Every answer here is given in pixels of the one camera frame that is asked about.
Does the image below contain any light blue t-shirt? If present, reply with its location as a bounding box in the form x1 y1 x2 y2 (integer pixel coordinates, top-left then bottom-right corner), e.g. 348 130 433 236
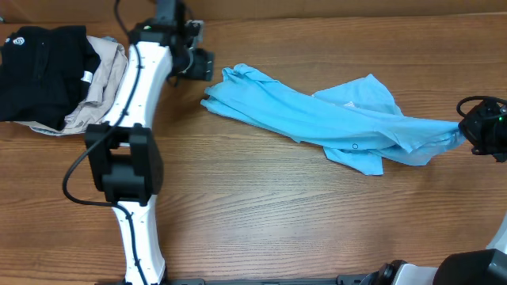
201 64 465 176

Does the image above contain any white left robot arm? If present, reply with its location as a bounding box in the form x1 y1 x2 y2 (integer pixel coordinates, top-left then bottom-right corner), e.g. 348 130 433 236
85 20 214 284

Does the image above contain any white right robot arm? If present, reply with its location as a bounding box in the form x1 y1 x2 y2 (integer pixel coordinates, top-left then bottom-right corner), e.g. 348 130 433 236
359 96 506 285

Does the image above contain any beige folded garment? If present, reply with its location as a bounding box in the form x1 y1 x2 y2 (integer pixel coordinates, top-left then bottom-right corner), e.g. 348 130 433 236
20 36 128 136

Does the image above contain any black folded garment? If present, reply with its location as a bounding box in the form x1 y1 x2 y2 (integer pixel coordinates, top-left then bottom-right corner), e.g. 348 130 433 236
1 25 101 131

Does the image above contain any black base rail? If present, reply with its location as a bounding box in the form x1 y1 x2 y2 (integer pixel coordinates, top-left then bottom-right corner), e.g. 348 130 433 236
94 273 381 285

